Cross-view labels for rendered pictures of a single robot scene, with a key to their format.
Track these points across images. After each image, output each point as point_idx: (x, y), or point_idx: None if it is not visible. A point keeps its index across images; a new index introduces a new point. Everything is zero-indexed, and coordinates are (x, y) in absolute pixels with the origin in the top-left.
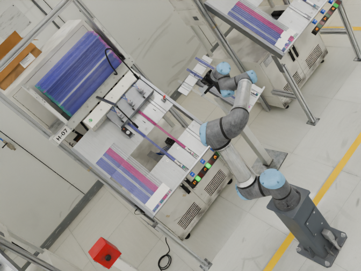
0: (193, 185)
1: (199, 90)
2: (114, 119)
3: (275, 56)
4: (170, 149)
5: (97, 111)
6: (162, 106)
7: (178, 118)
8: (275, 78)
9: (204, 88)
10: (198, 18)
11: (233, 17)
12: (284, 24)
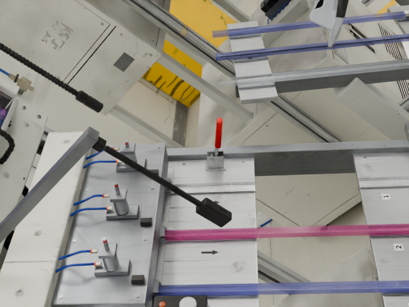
0: None
1: (317, 20)
2: (100, 295)
3: None
4: (378, 267)
5: (6, 306)
6: (227, 179)
7: (266, 264)
8: (378, 86)
9: (331, 4)
10: (131, 55)
11: None
12: None
